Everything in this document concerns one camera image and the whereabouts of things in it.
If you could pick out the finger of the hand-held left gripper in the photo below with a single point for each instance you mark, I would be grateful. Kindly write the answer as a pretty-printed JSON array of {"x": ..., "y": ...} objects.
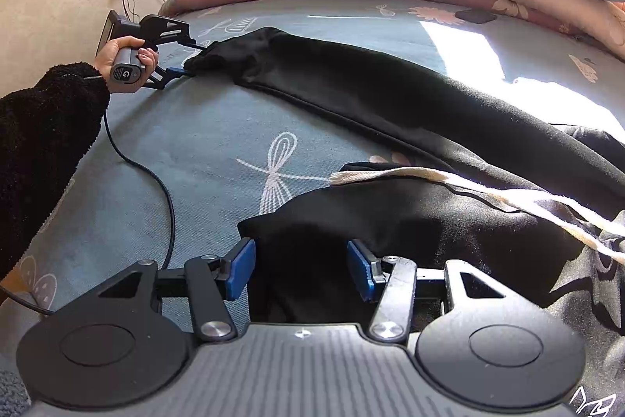
[
  {"x": 188, "y": 40},
  {"x": 178, "y": 70}
]

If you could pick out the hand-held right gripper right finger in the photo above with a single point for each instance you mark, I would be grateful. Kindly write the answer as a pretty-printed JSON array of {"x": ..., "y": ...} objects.
[{"x": 359, "y": 270}]

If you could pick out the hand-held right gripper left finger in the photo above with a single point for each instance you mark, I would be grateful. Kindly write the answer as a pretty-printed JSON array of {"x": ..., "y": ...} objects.
[{"x": 240, "y": 268}]

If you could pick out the person's left forearm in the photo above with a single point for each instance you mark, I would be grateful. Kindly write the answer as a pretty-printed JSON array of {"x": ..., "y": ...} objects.
[{"x": 44, "y": 143}]

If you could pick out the person's left hand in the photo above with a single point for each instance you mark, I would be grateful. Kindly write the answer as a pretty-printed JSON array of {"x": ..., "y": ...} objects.
[{"x": 110, "y": 55}]

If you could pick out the bed with blue floral sheet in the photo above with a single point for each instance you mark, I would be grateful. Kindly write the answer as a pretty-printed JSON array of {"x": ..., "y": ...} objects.
[{"x": 195, "y": 143}]

